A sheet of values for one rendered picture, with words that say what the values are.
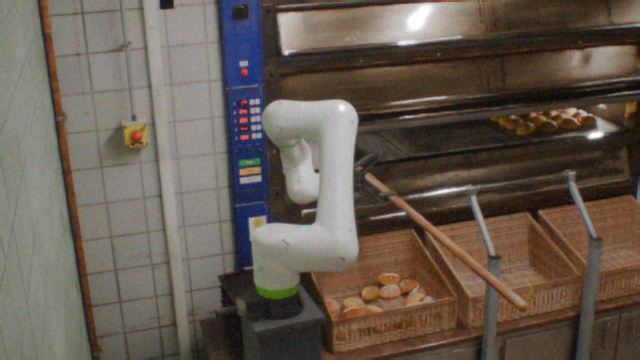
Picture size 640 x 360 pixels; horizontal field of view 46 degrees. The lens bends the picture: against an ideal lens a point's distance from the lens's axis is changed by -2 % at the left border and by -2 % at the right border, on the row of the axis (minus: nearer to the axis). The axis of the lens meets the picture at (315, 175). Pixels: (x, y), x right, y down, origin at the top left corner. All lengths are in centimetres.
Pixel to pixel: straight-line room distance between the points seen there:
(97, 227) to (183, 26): 89
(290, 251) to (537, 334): 165
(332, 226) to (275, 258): 18
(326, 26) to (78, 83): 101
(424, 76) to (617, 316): 138
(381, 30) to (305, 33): 33
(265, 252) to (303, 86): 126
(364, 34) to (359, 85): 22
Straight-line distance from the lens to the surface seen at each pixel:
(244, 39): 306
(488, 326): 323
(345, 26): 320
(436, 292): 342
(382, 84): 331
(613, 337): 374
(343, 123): 223
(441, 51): 339
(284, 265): 209
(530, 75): 363
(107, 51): 304
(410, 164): 346
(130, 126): 303
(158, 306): 341
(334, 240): 207
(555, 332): 352
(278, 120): 225
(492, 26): 347
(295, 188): 265
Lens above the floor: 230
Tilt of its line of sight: 20 degrees down
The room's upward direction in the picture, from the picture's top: 2 degrees counter-clockwise
